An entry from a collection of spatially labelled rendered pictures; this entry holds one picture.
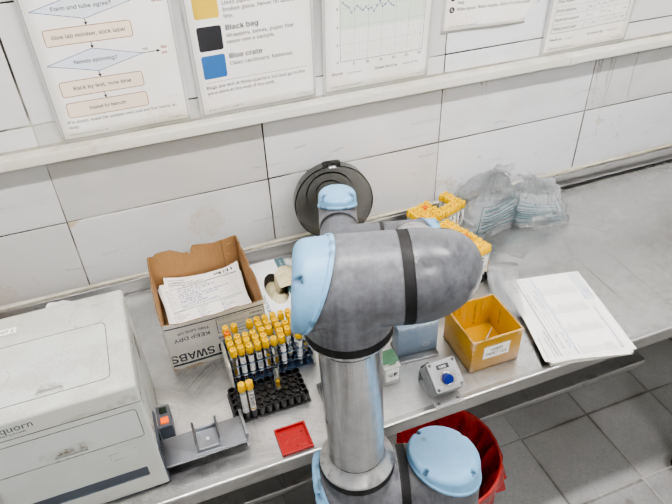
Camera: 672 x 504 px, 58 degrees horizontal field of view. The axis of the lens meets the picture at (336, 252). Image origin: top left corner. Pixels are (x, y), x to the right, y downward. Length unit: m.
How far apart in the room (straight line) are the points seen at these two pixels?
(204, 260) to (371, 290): 1.04
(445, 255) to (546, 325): 0.93
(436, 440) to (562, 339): 0.64
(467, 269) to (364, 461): 0.35
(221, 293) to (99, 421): 0.57
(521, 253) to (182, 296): 0.97
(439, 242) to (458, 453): 0.42
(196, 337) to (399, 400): 0.49
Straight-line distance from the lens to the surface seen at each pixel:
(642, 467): 2.55
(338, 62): 1.59
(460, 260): 0.71
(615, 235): 2.01
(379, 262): 0.68
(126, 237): 1.68
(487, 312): 1.57
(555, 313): 1.65
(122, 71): 1.48
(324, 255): 0.68
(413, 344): 1.46
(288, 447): 1.34
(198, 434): 1.34
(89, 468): 1.26
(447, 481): 0.98
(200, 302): 1.59
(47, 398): 1.15
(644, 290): 1.82
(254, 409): 1.37
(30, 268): 1.73
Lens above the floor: 1.97
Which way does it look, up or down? 37 degrees down
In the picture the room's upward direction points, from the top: 2 degrees counter-clockwise
